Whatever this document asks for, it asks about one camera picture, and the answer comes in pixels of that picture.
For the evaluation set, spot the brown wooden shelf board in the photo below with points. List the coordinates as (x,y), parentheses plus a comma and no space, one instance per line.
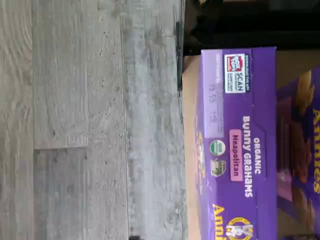
(190,125)

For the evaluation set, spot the purple box with pink patch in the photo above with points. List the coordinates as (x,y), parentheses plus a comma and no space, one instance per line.
(250,175)

